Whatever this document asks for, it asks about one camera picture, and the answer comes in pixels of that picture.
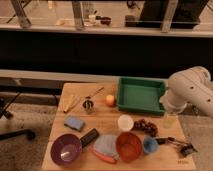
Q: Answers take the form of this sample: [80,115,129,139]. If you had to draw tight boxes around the wooden stick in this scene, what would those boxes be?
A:
[75,86,105,107]

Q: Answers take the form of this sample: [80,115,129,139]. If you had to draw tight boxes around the black office chair base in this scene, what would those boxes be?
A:
[0,92,36,141]

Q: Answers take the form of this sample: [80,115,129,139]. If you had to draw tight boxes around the blue sponge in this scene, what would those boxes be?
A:
[64,116,85,131]

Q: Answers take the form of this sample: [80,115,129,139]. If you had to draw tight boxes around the light blue cloth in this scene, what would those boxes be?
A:
[93,134,119,159]

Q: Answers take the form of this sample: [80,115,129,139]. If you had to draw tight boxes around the white plastic cup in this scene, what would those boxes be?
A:
[117,115,134,132]

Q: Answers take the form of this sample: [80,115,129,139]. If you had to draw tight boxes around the orange ball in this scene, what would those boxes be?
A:
[106,95,116,107]

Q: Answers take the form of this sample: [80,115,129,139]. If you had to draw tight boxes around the black tool with cable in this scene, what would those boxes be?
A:
[156,137,198,158]

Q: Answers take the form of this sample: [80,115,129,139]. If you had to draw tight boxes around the yellow banana peel piece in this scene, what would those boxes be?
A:
[63,94,79,113]

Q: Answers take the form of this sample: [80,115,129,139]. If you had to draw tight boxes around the orange carrot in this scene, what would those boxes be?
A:
[92,149,117,164]

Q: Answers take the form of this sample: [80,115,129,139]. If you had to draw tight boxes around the orange plastic bowl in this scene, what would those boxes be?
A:
[116,132,143,162]

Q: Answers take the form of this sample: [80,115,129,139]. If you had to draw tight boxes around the dark red grape bunch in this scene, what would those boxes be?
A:
[133,119,158,137]

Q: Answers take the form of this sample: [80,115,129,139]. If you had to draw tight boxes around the black rectangular block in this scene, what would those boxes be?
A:
[80,128,99,147]

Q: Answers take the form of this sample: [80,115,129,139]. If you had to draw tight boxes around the green plastic tray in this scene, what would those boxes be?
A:
[117,77,166,116]

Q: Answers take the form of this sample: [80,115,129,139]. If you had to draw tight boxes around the small blue bowl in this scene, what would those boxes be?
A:
[143,137,158,154]

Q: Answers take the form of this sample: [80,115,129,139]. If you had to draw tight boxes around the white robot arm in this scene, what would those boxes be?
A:
[159,66,213,128]

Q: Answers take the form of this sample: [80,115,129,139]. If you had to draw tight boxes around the purple plastic bowl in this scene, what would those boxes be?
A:
[50,134,82,166]

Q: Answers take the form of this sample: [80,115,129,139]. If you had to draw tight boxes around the small metal cup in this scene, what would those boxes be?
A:
[83,99,94,114]

